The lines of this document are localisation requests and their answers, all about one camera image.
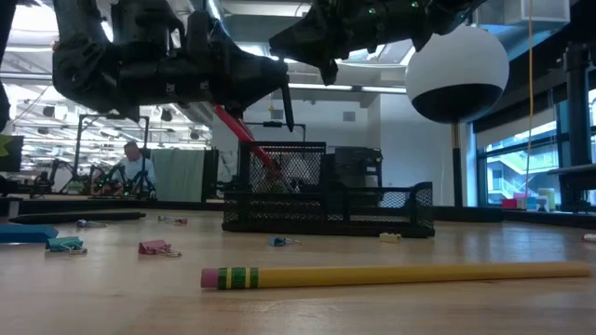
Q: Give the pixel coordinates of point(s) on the pale green container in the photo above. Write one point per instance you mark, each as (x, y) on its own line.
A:
(547, 199)

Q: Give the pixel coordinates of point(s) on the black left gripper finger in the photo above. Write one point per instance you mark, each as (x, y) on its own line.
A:
(247, 79)
(288, 102)

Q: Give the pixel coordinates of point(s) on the green curtain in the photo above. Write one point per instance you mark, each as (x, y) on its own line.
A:
(179, 174)

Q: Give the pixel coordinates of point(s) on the black partition panel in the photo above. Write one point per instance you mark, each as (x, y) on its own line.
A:
(210, 174)

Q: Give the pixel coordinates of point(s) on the person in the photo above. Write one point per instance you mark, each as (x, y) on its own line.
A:
(137, 170)
(278, 179)

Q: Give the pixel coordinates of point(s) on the teal binder clip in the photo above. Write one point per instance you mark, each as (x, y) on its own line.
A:
(63, 243)

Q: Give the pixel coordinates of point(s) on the small red box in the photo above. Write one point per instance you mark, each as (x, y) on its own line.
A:
(509, 204)

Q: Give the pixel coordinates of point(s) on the black mesh desk organizer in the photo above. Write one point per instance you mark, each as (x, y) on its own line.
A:
(326, 230)

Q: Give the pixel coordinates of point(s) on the black stand post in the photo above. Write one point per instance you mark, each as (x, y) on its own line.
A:
(577, 116)

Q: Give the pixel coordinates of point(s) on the small red binder clip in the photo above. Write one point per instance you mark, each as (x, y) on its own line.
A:
(180, 220)

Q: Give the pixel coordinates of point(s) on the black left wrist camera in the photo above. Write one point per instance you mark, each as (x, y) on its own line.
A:
(146, 23)

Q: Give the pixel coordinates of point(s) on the blue rectangular eraser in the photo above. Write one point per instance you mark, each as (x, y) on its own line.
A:
(25, 233)

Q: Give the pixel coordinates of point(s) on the black aluminium table frame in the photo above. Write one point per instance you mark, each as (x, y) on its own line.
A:
(139, 205)

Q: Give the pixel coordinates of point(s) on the yellow pencil green ferrule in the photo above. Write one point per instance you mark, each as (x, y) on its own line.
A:
(396, 275)

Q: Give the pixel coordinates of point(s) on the pink binder clip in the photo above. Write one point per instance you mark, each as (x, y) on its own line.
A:
(153, 246)

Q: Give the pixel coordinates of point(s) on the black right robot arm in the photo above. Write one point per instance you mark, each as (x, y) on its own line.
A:
(451, 9)

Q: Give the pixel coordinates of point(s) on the black background rig frame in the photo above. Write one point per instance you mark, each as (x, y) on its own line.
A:
(93, 117)
(272, 124)

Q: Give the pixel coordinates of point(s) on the long ceiling light strip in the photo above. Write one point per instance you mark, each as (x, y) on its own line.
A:
(326, 86)

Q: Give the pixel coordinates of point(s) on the black cabinet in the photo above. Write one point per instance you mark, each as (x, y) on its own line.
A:
(354, 160)

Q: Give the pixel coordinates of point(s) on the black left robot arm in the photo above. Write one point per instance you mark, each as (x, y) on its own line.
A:
(79, 23)

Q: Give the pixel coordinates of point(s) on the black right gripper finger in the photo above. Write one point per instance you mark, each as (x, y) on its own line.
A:
(329, 72)
(316, 35)

